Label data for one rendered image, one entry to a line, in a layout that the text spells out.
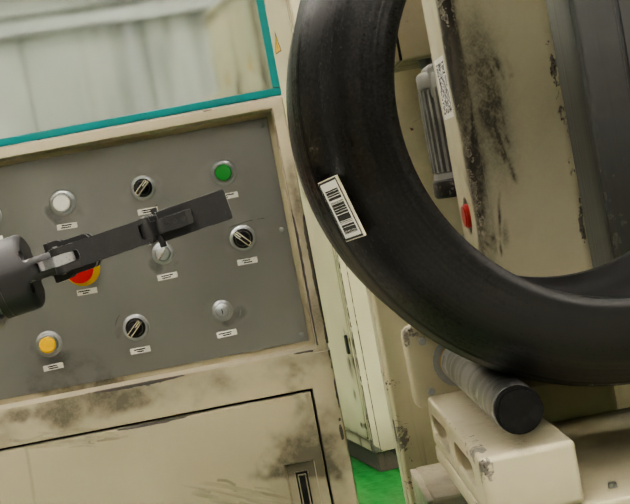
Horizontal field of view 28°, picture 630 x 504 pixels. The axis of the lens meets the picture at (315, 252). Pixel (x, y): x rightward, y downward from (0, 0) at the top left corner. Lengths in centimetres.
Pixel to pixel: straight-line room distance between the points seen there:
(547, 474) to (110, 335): 89
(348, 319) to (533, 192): 332
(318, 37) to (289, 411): 81
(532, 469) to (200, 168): 87
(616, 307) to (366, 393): 371
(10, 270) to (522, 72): 65
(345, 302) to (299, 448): 297
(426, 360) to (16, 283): 51
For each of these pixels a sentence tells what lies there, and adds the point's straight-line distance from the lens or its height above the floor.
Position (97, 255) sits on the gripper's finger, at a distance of 118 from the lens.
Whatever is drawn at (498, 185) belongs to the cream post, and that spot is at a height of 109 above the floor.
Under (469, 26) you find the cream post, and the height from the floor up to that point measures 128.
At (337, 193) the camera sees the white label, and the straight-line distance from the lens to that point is 112.
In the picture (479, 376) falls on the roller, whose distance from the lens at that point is 125.
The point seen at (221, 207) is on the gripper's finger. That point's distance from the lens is 121.
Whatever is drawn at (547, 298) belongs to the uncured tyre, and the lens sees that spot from 114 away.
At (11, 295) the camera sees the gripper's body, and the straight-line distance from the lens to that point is 121.
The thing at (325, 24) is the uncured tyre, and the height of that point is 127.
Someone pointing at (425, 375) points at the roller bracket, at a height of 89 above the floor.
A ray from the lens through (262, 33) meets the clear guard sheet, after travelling 184.
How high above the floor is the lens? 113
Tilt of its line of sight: 3 degrees down
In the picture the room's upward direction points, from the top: 11 degrees counter-clockwise
